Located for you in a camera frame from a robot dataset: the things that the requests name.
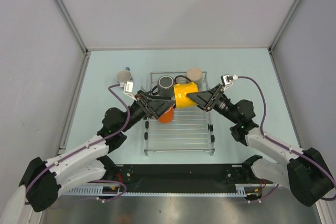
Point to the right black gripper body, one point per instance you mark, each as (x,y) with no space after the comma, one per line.
(217,100)

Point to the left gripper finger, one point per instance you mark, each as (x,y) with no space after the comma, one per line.
(157,109)
(146,95)

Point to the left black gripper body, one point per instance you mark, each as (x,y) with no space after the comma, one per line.
(140,103)

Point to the orange mug black handle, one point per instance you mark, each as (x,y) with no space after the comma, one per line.
(167,116)

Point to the yellow mug black handle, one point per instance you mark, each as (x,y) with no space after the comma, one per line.
(182,87)

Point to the light blue mug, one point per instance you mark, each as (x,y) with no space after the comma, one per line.
(124,75)

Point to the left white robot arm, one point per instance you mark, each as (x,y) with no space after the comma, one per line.
(46,181)

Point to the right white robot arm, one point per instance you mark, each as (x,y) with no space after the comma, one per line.
(303,172)

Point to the dark grey mug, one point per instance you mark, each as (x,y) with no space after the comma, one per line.
(164,87)

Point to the beige printed mug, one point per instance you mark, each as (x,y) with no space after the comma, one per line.
(195,75)

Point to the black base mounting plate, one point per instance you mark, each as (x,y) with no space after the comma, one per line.
(186,177)

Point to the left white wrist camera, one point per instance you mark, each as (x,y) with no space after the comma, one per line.
(128,89)

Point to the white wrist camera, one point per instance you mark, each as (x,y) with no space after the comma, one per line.
(128,89)
(227,81)

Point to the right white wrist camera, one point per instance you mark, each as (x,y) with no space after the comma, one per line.
(227,81)

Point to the metal wire dish rack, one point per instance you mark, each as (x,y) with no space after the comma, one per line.
(191,130)

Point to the white slotted cable duct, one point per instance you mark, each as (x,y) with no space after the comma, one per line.
(109,191)

